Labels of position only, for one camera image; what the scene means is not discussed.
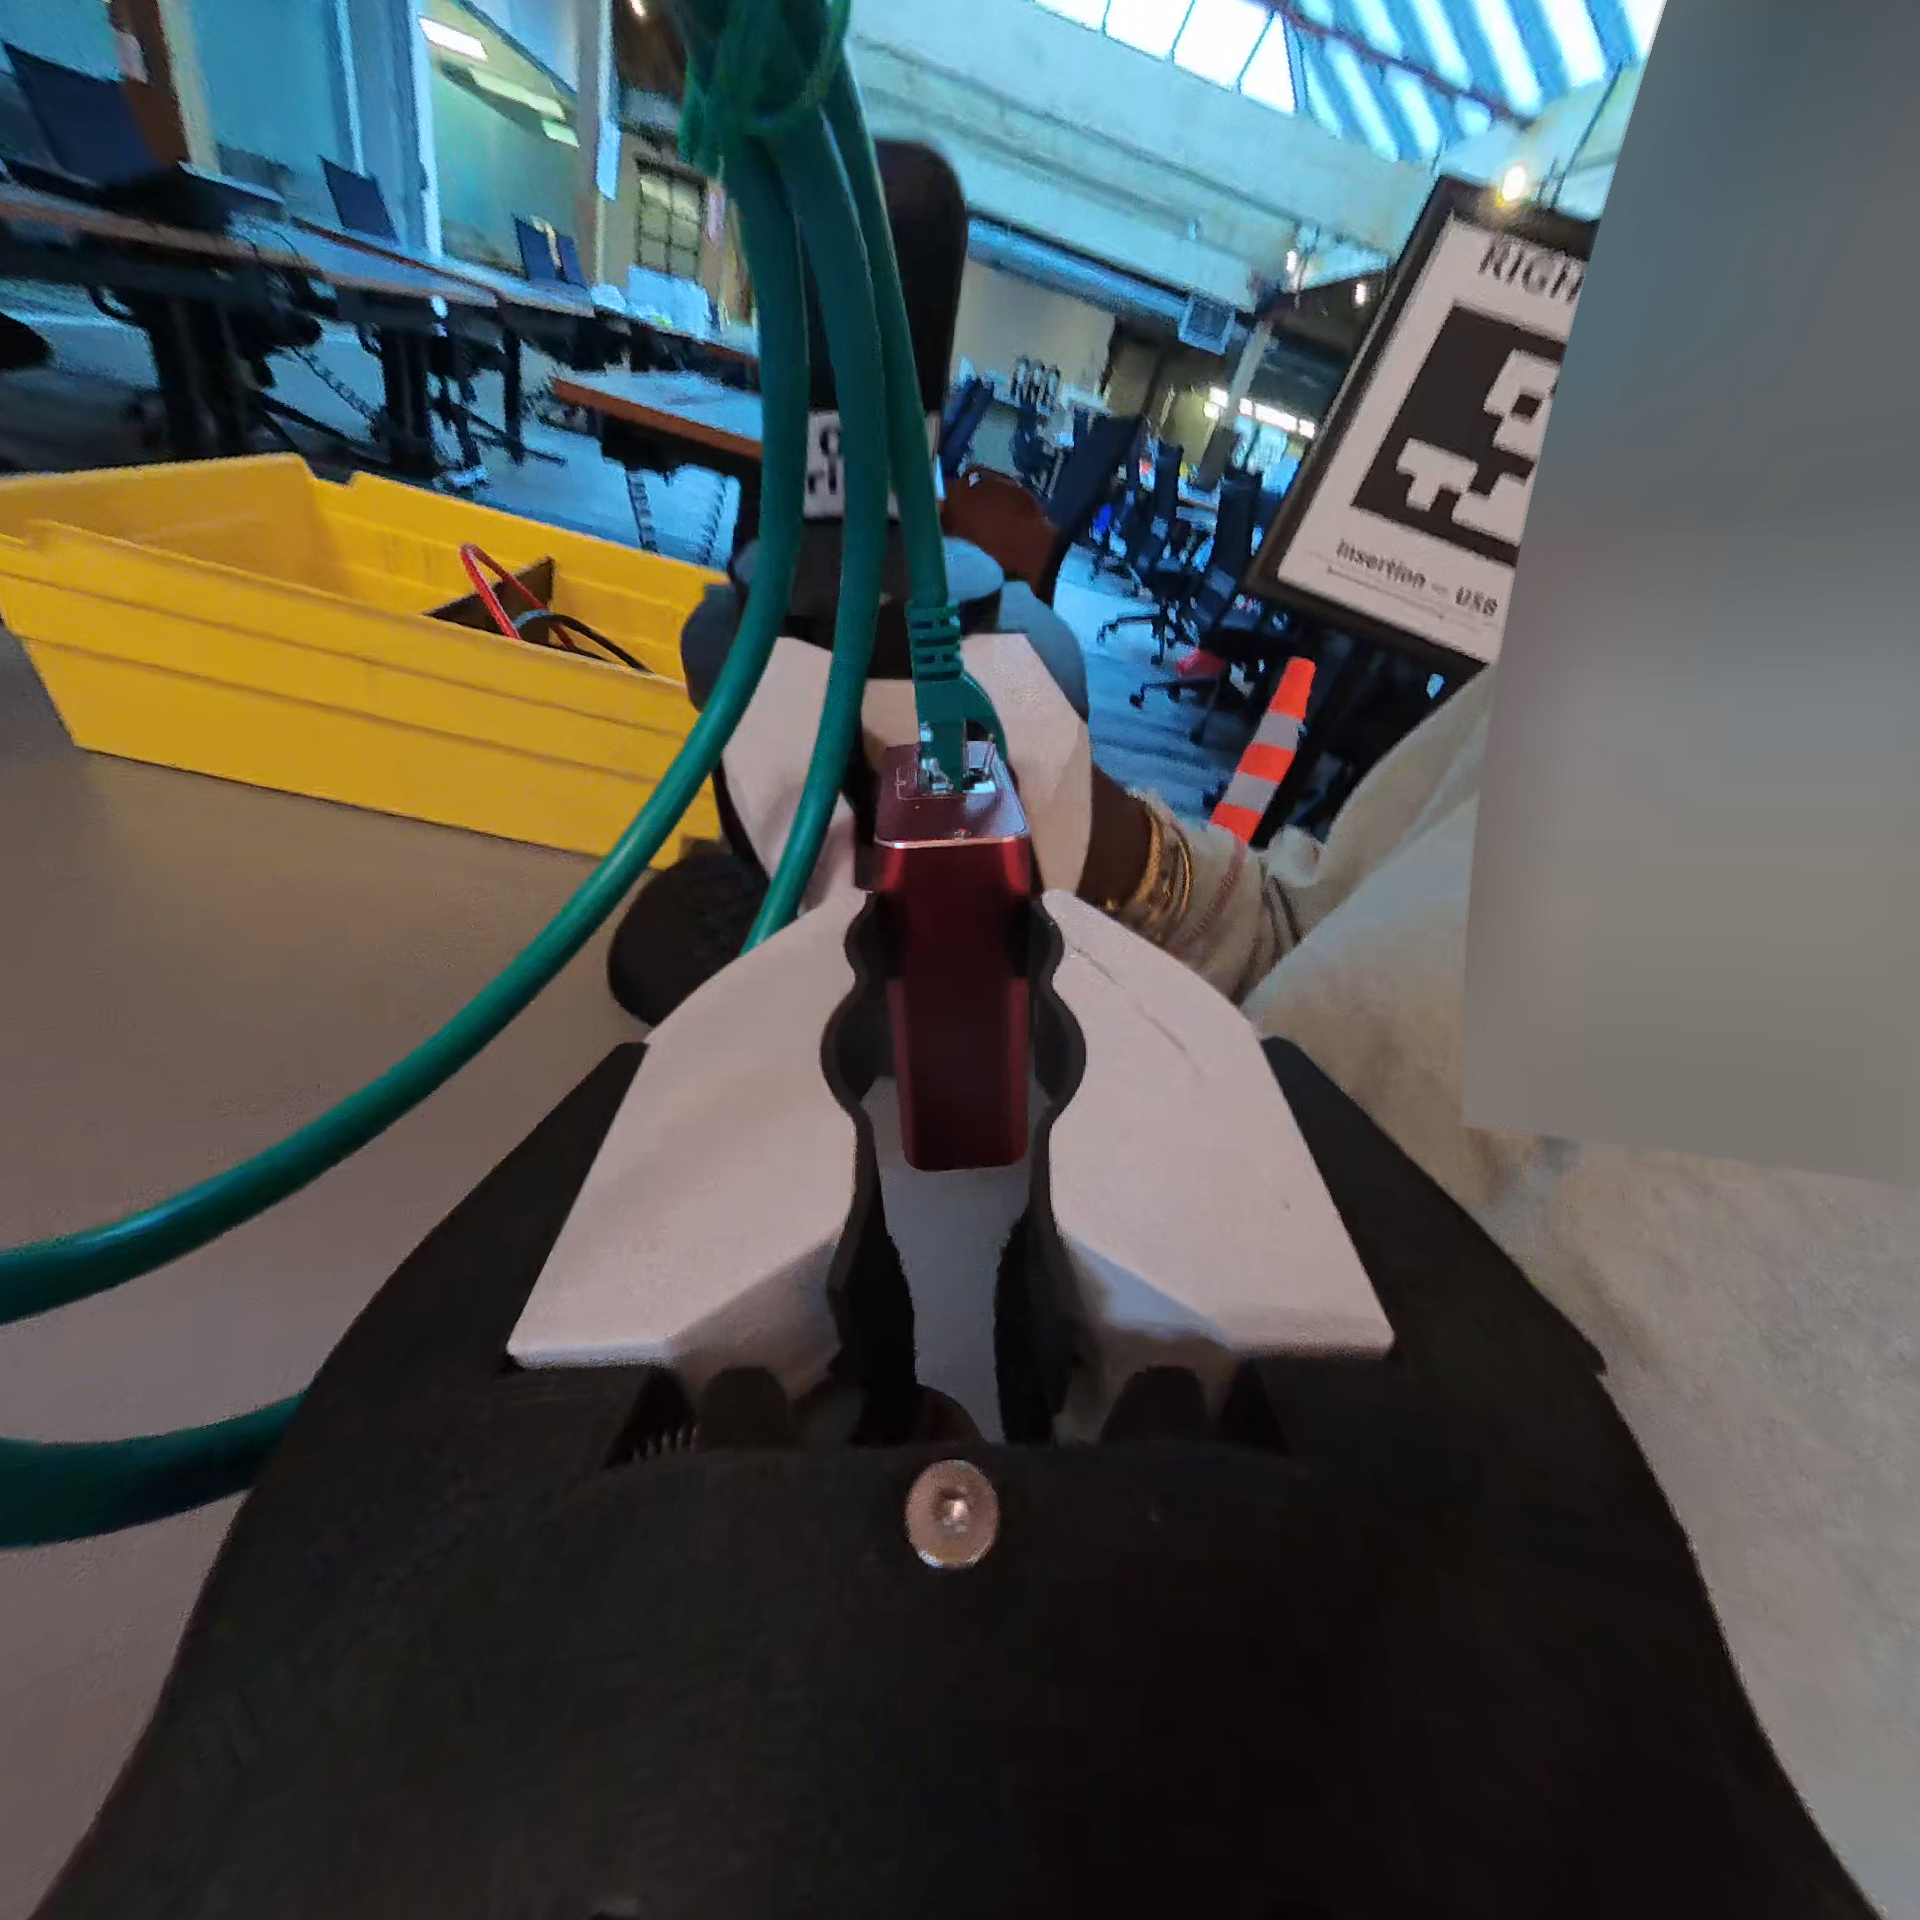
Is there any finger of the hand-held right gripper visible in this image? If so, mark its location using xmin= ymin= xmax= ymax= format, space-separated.
xmin=960 ymin=631 xmax=1099 ymax=903
xmin=717 ymin=637 xmax=891 ymax=921

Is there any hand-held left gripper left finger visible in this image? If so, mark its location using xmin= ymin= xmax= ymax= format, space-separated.
xmin=507 ymin=900 xmax=891 ymax=1404

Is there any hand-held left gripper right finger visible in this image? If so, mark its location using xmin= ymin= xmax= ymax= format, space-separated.
xmin=1027 ymin=889 xmax=1398 ymax=1394

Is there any green ethernet cable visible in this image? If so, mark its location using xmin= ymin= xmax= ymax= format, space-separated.
xmin=0 ymin=0 xmax=1013 ymax=1550

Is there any black cable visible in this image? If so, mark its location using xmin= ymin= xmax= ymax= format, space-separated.
xmin=510 ymin=607 xmax=659 ymax=678

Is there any red ethernet splitter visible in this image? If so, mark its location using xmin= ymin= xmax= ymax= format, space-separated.
xmin=854 ymin=739 xmax=1043 ymax=1174

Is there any yellow plastic bin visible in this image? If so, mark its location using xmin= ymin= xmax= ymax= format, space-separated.
xmin=0 ymin=455 xmax=733 ymax=868

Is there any person's right forearm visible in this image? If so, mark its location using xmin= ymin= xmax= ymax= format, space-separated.
xmin=1171 ymin=829 xmax=1340 ymax=1002

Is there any wooden top office desk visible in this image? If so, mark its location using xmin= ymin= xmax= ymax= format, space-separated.
xmin=552 ymin=371 xmax=770 ymax=568
xmin=0 ymin=180 xmax=607 ymax=486

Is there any person's right hand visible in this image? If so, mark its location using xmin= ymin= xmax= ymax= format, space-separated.
xmin=1073 ymin=764 xmax=1158 ymax=911

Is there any orange traffic cone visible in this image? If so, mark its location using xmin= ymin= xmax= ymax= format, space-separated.
xmin=1207 ymin=655 xmax=1323 ymax=847

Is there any row of black office chairs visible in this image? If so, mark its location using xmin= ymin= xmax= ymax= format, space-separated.
xmin=960 ymin=361 xmax=1310 ymax=756

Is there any black bin divider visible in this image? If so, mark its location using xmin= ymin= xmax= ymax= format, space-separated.
xmin=426 ymin=558 xmax=562 ymax=642

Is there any fiducial marker sign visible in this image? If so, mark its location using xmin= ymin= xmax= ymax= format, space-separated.
xmin=1245 ymin=172 xmax=1602 ymax=667

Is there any person's beige sweatshirt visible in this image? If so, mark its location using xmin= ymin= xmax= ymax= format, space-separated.
xmin=1243 ymin=660 xmax=1920 ymax=1908

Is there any blue office chair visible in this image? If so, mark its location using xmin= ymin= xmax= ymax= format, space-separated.
xmin=319 ymin=157 xmax=409 ymax=252

